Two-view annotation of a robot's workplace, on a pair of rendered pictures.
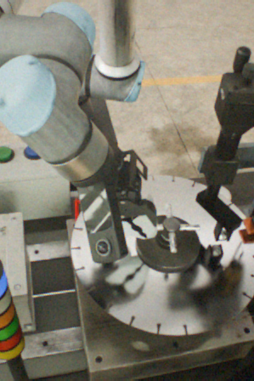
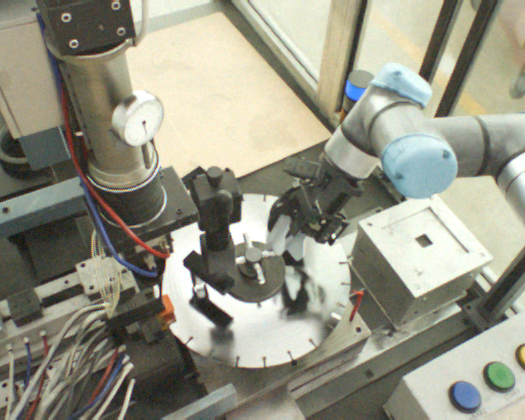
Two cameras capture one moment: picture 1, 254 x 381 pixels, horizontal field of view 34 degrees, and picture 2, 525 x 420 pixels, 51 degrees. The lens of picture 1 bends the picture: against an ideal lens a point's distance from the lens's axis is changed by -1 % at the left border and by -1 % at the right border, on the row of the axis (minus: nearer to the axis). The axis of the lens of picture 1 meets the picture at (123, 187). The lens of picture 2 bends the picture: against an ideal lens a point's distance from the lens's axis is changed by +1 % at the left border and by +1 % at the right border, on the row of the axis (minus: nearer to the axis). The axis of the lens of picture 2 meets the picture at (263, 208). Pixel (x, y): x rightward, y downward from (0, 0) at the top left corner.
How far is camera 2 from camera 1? 92 cm
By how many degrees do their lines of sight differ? 79
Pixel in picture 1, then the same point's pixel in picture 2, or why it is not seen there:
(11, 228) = (412, 276)
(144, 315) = (255, 204)
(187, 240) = (233, 272)
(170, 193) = (263, 336)
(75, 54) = (385, 121)
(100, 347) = not seen: hidden behind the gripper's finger
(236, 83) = (226, 176)
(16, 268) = (380, 239)
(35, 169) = (443, 365)
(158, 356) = not seen: hidden behind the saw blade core
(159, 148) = not seen: outside the picture
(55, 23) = (421, 126)
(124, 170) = (311, 197)
